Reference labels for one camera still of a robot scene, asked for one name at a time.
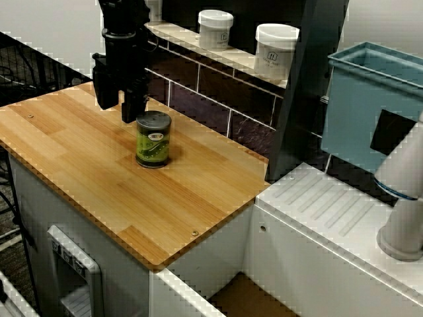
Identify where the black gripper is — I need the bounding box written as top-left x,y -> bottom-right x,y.
91,31 -> 149,123

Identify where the green labelled tin can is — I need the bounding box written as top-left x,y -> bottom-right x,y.
135,110 -> 173,169

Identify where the black mesh screen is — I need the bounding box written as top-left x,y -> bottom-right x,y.
0,31 -> 95,108

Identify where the white lidded plastic jar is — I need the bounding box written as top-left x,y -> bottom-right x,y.
198,9 -> 235,51
145,0 -> 163,23
254,22 -> 301,82

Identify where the cream shelf ledge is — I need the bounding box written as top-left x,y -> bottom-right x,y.
147,21 -> 288,89

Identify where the white toy kitchen cabinet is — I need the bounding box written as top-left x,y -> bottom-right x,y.
8,155 -> 153,317

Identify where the white dishwasher front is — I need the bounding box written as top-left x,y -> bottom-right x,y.
46,225 -> 105,317

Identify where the black upright pillar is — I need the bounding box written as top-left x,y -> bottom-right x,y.
266,0 -> 350,184

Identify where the teal plastic bin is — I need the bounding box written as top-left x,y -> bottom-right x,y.
322,41 -> 423,174

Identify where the white toy sink unit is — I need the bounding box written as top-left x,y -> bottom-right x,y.
148,161 -> 423,317

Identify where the pale grey toy faucet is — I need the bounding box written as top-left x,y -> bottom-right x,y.
373,110 -> 423,262

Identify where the thin black cable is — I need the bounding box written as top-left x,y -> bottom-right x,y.
5,150 -> 42,316

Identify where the aluminium extrusion rail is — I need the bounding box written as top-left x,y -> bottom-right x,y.
0,270 -> 40,317

